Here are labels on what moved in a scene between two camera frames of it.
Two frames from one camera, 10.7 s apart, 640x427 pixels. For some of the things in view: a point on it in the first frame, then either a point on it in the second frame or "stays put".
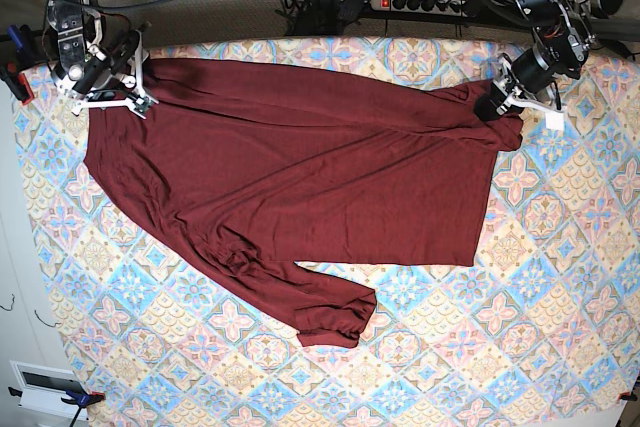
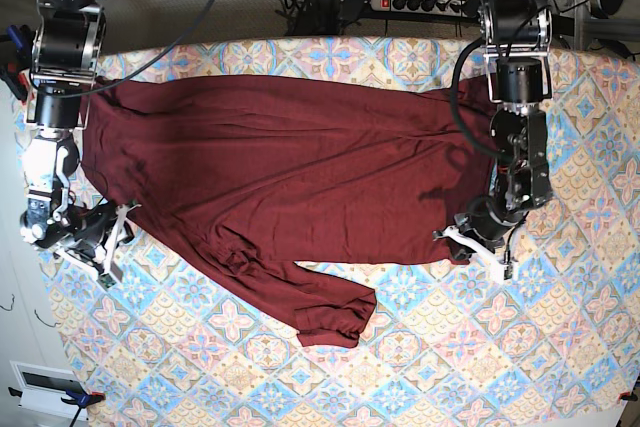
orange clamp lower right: (626, 395) stays put
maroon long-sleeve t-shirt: (257, 170) stays put
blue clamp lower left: (82, 400) stays put
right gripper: (527, 79) -> (484, 229)
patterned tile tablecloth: (544, 330) stays put
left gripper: (109, 77) -> (93, 244)
